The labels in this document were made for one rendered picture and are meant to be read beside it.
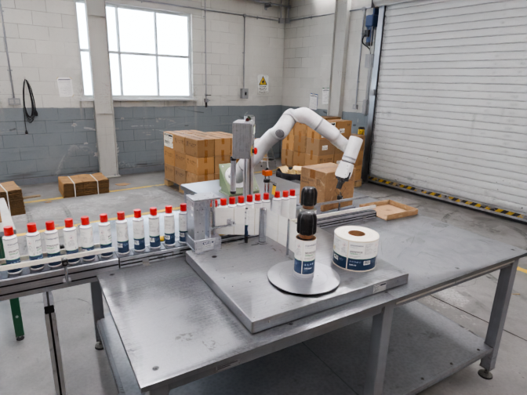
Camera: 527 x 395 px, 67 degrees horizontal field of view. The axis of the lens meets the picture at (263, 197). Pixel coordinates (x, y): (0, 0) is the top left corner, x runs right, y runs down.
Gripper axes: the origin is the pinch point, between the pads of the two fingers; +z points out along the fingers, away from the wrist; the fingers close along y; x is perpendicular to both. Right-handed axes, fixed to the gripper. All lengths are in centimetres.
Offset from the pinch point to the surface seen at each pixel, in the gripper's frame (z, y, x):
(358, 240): 20, 65, -41
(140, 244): 57, 2, -111
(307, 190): 7, 30, -48
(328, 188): 4.3, -15.8, 6.4
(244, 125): -13, -1, -77
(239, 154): 1, -2, -73
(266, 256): 43, 34, -62
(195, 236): 44, 15, -92
